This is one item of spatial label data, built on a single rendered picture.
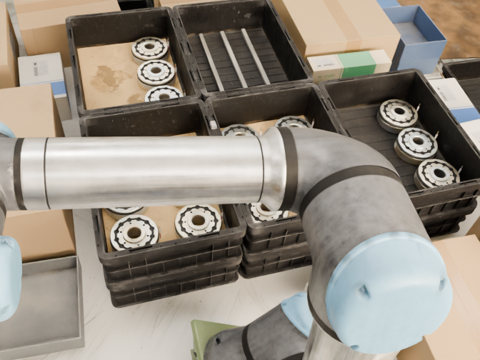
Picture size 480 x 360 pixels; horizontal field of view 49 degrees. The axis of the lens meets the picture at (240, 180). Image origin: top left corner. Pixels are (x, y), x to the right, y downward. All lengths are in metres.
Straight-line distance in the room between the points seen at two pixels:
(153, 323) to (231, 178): 0.72
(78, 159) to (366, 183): 0.28
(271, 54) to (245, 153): 1.09
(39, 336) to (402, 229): 0.91
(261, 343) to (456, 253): 0.51
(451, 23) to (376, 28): 1.90
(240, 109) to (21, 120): 0.53
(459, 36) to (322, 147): 2.96
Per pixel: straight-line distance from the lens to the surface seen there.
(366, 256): 0.49
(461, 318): 1.18
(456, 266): 1.23
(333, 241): 0.51
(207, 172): 0.55
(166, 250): 1.06
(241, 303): 1.25
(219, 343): 1.04
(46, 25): 1.71
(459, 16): 3.67
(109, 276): 1.14
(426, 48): 1.83
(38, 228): 1.22
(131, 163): 0.54
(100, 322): 1.24
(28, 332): 1.27
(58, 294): 1.29
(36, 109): 1.38
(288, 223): 1.10
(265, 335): 0.94
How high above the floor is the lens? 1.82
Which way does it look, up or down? 51 degrees down
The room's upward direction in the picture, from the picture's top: 6 degrees clockwise
